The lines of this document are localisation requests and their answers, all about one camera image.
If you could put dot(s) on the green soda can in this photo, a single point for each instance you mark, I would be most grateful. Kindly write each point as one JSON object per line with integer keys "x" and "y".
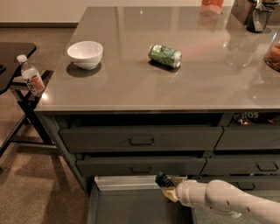
{"x": 165, "y": 55}

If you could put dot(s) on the white ceramic bowl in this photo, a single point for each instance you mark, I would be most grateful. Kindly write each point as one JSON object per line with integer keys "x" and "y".
{"x": 85, "y": 54}

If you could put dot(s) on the open bottom left drawer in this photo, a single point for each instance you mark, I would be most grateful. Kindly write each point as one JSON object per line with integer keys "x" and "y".
{"x": 134, "y": 200}

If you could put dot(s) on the glass jar with snacks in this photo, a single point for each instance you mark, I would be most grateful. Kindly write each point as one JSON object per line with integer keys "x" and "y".
{"x": 272, "y": 56}

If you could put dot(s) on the chip bags in drawer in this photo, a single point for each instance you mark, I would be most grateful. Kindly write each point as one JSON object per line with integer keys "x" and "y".
{"x": 247, "y": 118}

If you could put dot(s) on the dark drawer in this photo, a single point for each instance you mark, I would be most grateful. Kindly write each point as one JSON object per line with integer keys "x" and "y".
{"x": 248, "y": 183}
{"x": 127, "y": 166}
{"x": 249, "y": 137}
{"x": 140, "y": 138}
{"x": 244, "y": 164}

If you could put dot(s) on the middle left dark drawer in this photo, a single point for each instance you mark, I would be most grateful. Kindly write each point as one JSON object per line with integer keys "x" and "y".
{"x": 127, "y": 166}

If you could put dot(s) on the orange white carton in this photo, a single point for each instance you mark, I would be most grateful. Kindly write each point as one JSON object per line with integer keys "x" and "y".
{"x": 212, "y": 5}

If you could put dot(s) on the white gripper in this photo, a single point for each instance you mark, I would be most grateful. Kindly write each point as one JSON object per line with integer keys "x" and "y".
{"x": 183, "y": 191}

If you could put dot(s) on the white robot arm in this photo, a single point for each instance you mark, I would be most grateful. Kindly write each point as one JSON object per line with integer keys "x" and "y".
{"x": 222, "y": 198}

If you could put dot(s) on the dark side table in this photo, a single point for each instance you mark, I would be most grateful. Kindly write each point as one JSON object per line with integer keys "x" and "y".
{"x": 26, "y": 101}

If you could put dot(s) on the bottom right dark drawer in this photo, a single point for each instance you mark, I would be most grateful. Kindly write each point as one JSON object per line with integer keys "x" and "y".
{"x": 248, "y": 183}

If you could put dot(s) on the dark metal container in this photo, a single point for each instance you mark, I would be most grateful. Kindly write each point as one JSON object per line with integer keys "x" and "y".
{"x": 259, "y": 15}

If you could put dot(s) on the middle right dark drawer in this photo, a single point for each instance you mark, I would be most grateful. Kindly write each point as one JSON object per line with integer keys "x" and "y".
{"x": 244, "y": 164}

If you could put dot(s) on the top right dark drawer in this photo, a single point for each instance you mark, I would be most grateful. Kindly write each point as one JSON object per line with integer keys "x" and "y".
{"x": 249, "y": 137}

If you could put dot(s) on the blue rxbar snack bar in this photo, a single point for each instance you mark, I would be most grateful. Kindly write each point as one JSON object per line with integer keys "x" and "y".
{"x": 163, "y": 181}

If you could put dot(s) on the top left dark drawer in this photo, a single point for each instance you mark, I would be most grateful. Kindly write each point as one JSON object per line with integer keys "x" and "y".
{"x": 140, "y": 138}

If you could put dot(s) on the clear water bottle orange label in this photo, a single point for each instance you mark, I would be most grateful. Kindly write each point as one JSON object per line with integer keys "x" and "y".
{"x": 31, "y": 76}

